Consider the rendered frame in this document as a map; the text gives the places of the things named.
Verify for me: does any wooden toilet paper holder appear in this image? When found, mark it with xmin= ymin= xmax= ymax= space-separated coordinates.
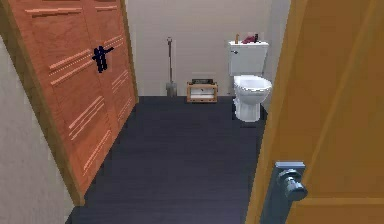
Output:
xmin=186 ymin=78 xmax=219 ymax=104

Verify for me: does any grey toilet brush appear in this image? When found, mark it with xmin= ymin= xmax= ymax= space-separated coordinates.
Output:
xmin=165 ymin=36 xmax=178 ymax=98

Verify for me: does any white toilet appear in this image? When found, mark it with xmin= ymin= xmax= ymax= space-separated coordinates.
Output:
xmin=227 ymin=40 xmax=273 ymax=123

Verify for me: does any red cloth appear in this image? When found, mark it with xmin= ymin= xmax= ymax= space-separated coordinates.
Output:
xmin=241 ymin=34 xmax=257 ymax=45

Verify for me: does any grey door knob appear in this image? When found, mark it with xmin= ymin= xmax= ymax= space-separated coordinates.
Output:
xmin=260 ymin=161 xmax=309 ymax=224

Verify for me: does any orange wooden room door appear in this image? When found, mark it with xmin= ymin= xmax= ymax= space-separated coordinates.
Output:
xmin=0 ymin=0 xmax=140 ymax=207

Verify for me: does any yellow wooden room door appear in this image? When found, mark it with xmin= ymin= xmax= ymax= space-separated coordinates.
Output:
xmin=244 ymin=0 xmax=384 ymax=224

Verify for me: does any black door handle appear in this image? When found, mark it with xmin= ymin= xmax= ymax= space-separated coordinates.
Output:
xmin=91 ymin=45 xmax=115 ymax=74

